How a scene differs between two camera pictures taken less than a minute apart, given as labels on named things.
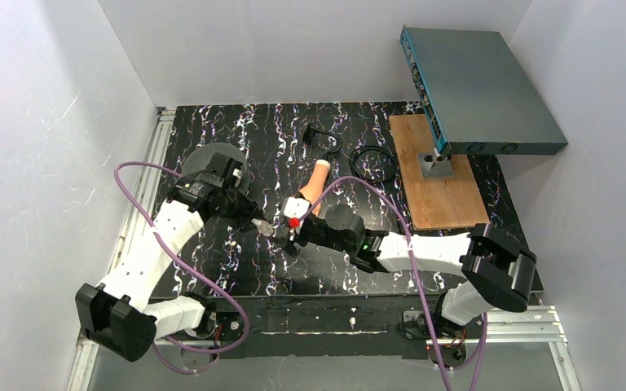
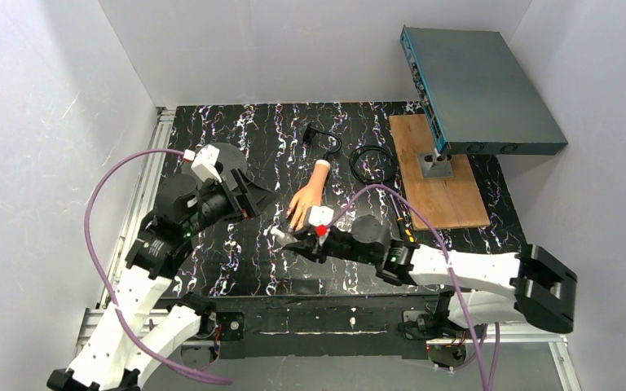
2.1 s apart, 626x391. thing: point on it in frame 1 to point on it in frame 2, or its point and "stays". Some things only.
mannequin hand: x=315 y=186 stays
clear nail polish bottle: x=264 y=228 to x=282 y=237
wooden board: x=436 y=202 stays
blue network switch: x=478 y=99 stays
